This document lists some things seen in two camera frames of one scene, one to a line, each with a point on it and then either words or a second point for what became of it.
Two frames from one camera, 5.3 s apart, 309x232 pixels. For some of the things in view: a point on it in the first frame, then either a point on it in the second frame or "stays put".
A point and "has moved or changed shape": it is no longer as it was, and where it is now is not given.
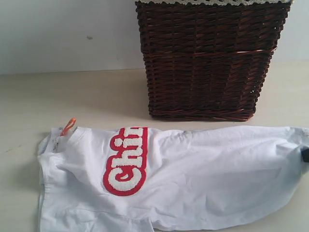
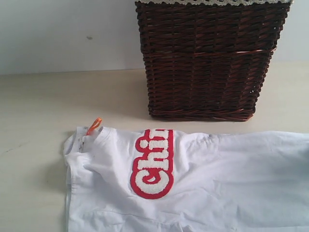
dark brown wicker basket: (208, 62) stays put
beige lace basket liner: (216, 2) stays put
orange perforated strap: (68, 126) -> (95, 124)
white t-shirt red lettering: (119, 179) has moved or changed shape
